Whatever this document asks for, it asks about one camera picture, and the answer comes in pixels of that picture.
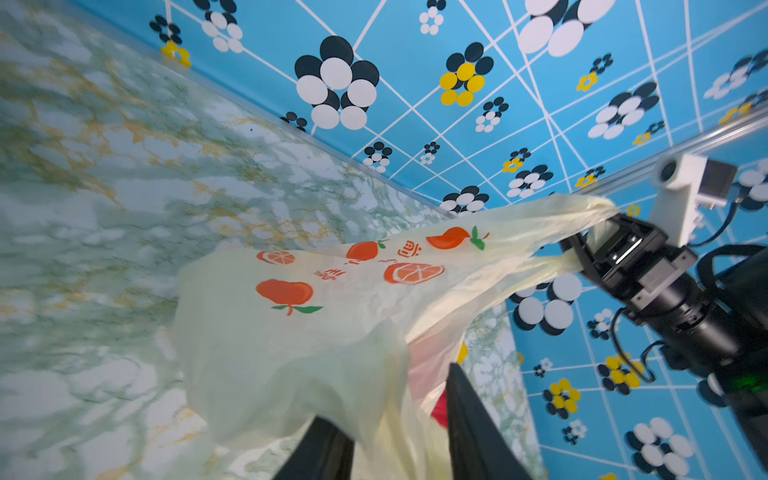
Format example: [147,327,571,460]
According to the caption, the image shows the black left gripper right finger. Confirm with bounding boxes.
[445,363,532,480]

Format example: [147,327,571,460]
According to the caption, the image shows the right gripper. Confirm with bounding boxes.
[560,214,699,312]

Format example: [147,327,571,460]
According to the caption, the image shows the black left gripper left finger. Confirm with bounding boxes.
[273,417,355,480]

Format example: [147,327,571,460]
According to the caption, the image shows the red flower-shaped plate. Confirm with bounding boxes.
[431,390,449,429]

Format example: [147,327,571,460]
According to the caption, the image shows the translucent cream plastic bag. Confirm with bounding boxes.
[171,195,617,479]

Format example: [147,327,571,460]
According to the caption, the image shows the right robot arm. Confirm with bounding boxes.
[560,214,767,464]

